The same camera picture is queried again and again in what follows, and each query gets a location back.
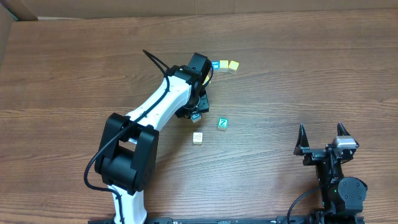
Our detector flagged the green letter Z block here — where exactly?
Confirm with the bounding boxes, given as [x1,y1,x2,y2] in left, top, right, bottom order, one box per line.
[217,118,229,130]

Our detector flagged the yellow block centre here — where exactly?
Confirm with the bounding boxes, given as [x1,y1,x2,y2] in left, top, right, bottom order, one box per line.
[203,75,210,86]

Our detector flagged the yellow block middle top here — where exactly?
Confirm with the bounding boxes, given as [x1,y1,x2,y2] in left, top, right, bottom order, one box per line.
[219,60,229,73]

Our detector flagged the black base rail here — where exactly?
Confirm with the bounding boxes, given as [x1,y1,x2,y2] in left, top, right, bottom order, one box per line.
[88,212,366,224]

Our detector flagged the yellow block far right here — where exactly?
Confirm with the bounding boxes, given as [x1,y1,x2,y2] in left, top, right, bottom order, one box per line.
[228,60,239,74]

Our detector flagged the yellow block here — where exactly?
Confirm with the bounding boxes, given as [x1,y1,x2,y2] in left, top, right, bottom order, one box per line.
[203,75,210,86]
[219,60,229,73]
[228,60,239,74]

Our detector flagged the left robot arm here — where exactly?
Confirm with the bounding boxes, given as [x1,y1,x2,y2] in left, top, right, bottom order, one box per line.
[83,52,213,223]

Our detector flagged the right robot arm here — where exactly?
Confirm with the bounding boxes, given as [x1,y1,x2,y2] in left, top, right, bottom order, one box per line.
[294,123,368,223]

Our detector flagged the white natural wood block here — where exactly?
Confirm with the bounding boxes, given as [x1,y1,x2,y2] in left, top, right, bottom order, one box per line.
[192,132,203,144]

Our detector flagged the cardboard box corner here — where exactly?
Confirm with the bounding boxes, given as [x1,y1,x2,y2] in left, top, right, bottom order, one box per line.
[1,0,37,63]

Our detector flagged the blue letter P block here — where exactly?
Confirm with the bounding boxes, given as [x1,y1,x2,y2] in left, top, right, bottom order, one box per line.
[190,113,201,123]

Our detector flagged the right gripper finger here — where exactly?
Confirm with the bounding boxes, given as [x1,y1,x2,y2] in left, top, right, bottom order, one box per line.
[337,122,350,136]
[294,124,310,156]

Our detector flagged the blue picture block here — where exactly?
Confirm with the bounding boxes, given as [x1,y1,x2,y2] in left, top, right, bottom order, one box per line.
[211,61,220,73]

